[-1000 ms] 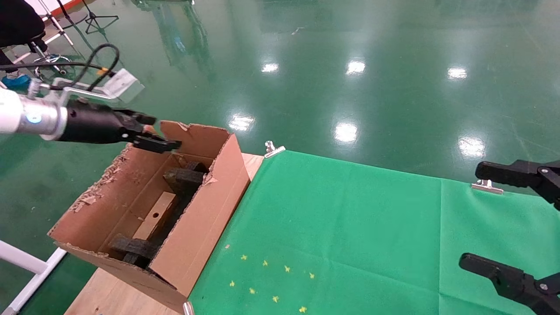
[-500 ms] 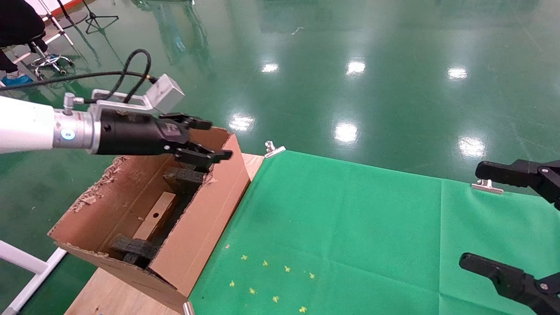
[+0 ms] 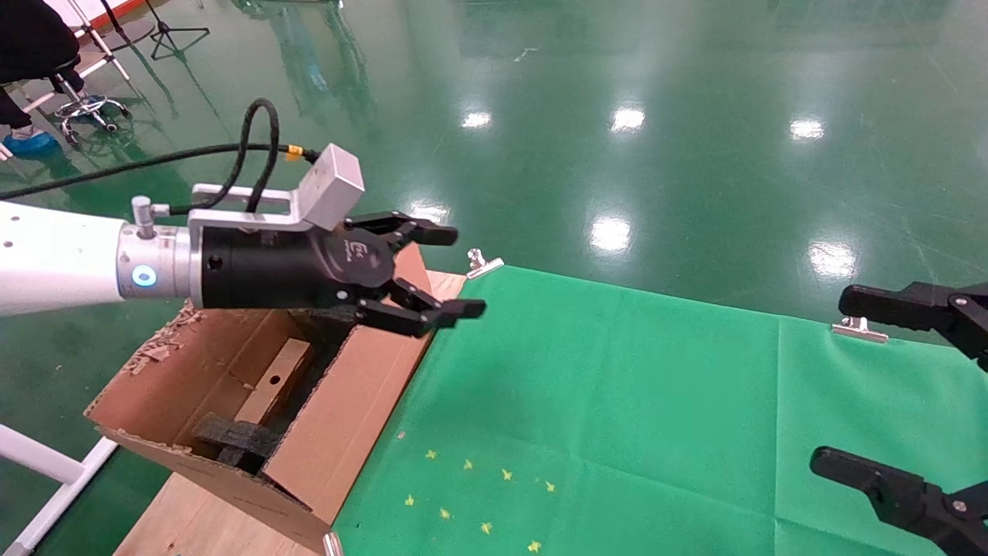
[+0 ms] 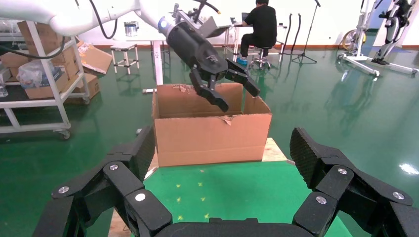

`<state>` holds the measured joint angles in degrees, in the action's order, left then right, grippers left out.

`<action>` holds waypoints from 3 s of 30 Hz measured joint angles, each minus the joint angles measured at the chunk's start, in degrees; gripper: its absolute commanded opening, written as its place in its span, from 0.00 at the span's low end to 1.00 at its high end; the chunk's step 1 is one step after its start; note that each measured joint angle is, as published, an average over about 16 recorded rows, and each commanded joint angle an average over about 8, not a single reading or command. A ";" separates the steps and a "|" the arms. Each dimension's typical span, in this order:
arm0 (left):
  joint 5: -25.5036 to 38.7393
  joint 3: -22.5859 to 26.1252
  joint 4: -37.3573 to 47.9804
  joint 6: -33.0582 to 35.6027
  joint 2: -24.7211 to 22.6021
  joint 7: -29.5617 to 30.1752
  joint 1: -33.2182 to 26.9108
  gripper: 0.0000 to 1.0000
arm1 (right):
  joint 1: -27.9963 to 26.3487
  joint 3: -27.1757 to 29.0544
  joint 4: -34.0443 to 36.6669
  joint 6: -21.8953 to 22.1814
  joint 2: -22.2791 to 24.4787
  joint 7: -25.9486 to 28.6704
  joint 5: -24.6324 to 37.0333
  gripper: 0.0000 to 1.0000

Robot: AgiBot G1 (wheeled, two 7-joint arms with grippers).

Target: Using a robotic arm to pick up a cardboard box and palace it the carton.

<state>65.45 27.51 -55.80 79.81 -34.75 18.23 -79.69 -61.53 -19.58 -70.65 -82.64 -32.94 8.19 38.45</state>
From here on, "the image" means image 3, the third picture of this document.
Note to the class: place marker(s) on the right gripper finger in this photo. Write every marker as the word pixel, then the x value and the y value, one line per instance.
pixel 903 498
pixel 895 307

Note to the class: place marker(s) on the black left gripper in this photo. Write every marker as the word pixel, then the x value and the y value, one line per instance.
pixel 293 266

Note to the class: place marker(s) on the large open cardboard carton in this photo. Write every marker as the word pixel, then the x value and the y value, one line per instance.
pixel 347 417

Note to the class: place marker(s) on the green table cloth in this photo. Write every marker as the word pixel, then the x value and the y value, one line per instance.
pixel 656 425

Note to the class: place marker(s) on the silver binder clip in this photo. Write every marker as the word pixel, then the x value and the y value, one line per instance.
pixel 480 265
pixel 861 332
pixel 332 545

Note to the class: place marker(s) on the black stool with chrome base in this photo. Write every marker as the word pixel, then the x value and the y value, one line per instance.
pixel 89 108

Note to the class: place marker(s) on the silver stand legs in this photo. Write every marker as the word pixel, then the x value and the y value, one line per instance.
pixel 108 50

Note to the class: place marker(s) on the black tripod stand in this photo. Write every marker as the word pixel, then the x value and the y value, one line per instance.
pixel 164 31

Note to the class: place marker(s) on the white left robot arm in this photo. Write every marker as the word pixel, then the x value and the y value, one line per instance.
pixel 54 255

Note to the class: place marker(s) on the white metal frame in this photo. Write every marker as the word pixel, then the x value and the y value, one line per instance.
pixel 46 463

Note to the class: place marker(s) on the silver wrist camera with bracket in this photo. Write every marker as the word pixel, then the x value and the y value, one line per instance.
pixel 332 189

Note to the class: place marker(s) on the person in black clothes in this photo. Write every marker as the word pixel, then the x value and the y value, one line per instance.
pixel 31 38

